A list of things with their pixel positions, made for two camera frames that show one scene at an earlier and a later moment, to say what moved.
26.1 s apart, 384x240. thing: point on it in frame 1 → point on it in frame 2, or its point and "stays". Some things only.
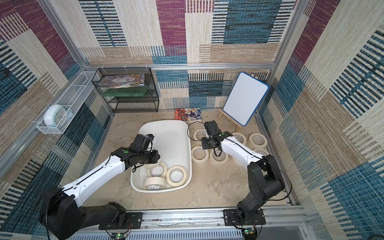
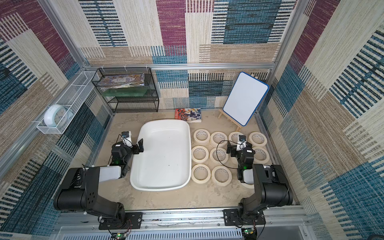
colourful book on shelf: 121,80 stays
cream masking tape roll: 218,157 stays
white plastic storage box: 172,140 stays
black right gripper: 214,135 → 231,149
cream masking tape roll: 173,183 → 221,175
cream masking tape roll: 154,183 → 247,185
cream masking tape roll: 160,171 → 203,181
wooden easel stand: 238,125 stays
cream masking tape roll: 199,155 stays
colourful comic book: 185,114 stays
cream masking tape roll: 199,134 stays
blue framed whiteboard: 244,98 stays
